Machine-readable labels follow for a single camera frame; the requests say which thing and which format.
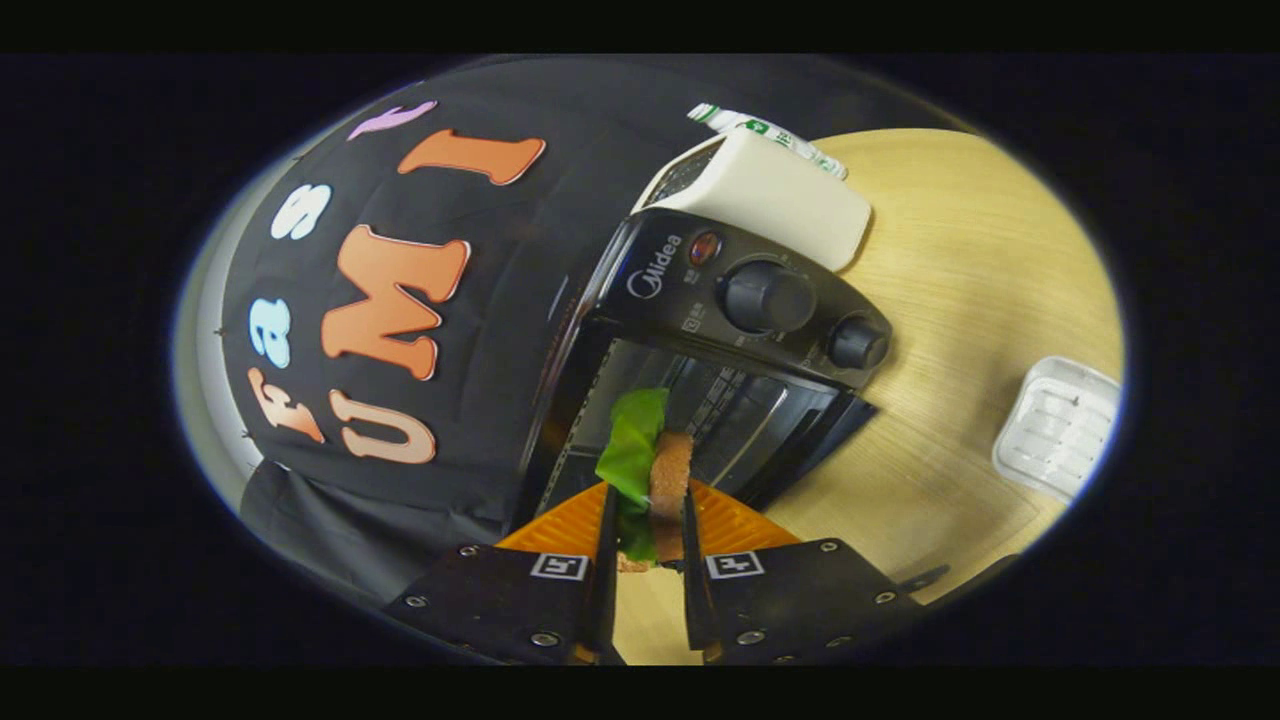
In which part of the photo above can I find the white bread lettuce sandwich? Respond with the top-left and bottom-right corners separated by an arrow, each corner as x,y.
595,387 -> 696,573

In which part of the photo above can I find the black toaster oven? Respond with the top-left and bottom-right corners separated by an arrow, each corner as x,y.
520,207 -> 894,531

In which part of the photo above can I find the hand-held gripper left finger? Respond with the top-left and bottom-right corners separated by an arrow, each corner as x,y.
385,483 -> 626,666

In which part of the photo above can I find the white bottle green label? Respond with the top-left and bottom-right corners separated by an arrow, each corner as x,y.
687,102 -> 849,181

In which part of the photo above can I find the white plastic tray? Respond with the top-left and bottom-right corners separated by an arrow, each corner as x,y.
992,355 -> 1123,503

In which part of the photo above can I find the cream pop-up toaster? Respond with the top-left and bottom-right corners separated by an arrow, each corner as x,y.
632,128 -> 873,273

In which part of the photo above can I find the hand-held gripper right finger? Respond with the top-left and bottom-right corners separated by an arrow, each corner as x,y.
680,478 -> 926,666

